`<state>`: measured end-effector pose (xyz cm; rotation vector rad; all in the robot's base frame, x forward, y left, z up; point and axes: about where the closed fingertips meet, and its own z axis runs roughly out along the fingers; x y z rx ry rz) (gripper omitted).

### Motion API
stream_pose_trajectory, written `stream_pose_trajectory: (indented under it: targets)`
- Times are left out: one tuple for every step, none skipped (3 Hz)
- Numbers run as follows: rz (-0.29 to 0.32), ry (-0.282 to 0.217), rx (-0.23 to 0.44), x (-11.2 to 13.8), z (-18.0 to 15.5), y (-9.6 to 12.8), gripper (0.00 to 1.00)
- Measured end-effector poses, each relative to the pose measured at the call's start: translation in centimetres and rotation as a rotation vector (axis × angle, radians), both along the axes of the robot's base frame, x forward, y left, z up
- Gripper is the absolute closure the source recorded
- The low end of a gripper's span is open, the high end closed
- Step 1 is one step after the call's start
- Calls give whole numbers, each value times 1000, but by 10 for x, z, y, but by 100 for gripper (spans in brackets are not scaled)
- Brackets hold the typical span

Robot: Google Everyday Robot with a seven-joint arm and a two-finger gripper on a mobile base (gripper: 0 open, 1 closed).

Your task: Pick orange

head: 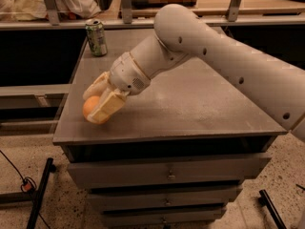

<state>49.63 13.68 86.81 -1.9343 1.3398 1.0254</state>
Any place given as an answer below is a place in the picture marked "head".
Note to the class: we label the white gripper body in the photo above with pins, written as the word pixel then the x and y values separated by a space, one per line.
pixel 127 73

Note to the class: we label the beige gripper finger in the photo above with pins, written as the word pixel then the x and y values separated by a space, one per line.
pixel 100 87
pixel 113 103

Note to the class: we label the orange fruit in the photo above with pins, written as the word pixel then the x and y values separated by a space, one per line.
pixel 90 107

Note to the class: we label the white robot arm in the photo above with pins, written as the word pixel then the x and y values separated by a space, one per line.
pixel 276 87

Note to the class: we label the green soda can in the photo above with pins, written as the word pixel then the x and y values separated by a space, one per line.
pixel 96 37

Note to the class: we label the grey drawer cabinet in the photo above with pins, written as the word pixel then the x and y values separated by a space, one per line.
pixel 178 152

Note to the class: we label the black left stand leg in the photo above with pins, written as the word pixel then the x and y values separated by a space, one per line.
pixel 37 201

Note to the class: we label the black stand leg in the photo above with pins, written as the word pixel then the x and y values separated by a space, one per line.
pixel 265 200
pixel 37 201

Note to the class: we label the white cloth on shelf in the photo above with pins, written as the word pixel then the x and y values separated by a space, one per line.
pixel 28 10

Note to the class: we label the black right stand leg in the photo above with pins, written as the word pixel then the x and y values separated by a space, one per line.
pixel 265 200

